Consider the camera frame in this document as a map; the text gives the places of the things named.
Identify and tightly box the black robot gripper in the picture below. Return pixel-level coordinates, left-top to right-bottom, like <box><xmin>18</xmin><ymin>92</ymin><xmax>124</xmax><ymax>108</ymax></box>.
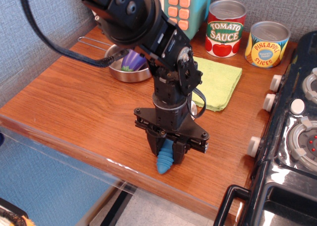
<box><xmin>134</xmin><ymin>95</ymin><xmax>209</xmax><ymax>164</ymax></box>

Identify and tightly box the blue handled metal spoon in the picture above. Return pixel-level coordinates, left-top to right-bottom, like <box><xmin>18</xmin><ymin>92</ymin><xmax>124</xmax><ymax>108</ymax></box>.
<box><xmin>155</xmin><ymin>100</ymin><xmax>198</xmax><ymax>175</ymax></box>

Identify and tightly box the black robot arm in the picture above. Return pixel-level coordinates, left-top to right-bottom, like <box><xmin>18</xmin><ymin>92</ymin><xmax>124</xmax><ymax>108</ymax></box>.
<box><xmin>82</xmin><ymin>0</ymin><xmax>209</xmax><ymax>164</ymax></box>

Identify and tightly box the green folded cloth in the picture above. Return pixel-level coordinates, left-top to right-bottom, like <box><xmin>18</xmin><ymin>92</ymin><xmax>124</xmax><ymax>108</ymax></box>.
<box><xmin>194</xmin><ymin>57</ymin><xmax>242</xmax><ymax>112</ymax></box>

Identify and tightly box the white stove knob front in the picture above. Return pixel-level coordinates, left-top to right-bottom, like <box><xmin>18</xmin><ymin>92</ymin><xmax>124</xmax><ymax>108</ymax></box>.
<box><xmin>247</xmin><ymin>136</ymin><xmax>261</xmax><ymax>158</ymax></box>

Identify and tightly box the white stove knob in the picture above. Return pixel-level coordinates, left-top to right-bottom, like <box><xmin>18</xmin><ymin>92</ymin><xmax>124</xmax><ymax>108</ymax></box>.
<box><xmin>247</xmin><ymin>136</ymin><xmax>261</xmax><ymax>158</ymax></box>
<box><xmin>269</xmin><ymin>75</ymin><xmax>283</xmax><ymax>92</ymax></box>
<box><xmin>263</xmin><ymin>94</ymin><xmax>276</xmax><ymax>112</ymax></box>

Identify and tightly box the purple toy eggplant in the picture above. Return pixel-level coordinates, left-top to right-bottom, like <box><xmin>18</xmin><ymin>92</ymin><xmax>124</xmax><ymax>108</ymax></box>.
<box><xmin>121</xmin><ymin>50</ymin><xmax>147</xmax><ymax>72</ymax></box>

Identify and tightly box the small steel pan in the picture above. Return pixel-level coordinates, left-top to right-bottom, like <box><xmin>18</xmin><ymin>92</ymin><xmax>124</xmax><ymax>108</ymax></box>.
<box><xmin>78</xmin><ymin>36</ymin><xmax>152</xmax><ymax>83</ymax></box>

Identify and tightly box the white stove knob middle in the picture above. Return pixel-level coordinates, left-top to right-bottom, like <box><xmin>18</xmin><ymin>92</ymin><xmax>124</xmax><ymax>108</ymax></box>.
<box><xmin>263</xmin><ymin>94</ymin><xmax>276</xmax><ymax>112</ymax></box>

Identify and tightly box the black toy stove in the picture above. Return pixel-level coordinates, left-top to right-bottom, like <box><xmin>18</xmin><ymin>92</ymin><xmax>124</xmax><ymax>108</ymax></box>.
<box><xmin>214</xmin><ymin>31</ymin><xmax>317</xmax><ymax>226</ymax></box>

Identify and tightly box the white stove knob rear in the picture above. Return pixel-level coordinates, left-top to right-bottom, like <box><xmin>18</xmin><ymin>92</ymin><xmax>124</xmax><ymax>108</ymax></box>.
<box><xmin>269</xmin><ymin>75</ymin><xmax>283</xmax><ymax>92</ymax></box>

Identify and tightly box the toy microwave teal and cream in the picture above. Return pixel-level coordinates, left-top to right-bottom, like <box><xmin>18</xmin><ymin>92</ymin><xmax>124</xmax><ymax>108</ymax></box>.
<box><xmin>160</xmin><ymin>0</ymin><xmax>211</xmax><ymax>39</ymax></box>

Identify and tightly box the tomato sauce can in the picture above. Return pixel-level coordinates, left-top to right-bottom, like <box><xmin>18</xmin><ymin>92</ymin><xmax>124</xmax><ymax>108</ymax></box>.
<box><xmin>205</xmin><ymin>0</ymin><xmax>247</xmax><ymax>57</ymax></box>

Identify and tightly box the pineapple slices can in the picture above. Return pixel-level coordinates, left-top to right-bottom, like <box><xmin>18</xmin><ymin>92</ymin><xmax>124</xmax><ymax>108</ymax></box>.
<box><xmin>245</xmin><ymin>21</ymin><xmax>291</xmax><ymax>68</ymax></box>

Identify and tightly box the orange fuzzy object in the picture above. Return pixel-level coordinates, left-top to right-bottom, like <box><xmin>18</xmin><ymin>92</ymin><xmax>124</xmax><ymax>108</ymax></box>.
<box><xmin>22</xmin><ymin>218</ymin><xmax>35</xmax><ymax>226</ymax></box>

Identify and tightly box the black braided cable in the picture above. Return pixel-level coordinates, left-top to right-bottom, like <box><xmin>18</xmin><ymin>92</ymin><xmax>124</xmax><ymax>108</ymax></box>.
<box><xmin>18</xmin><ymin>0</ymin><xmax>129</xmax><ymax>68</ymax></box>

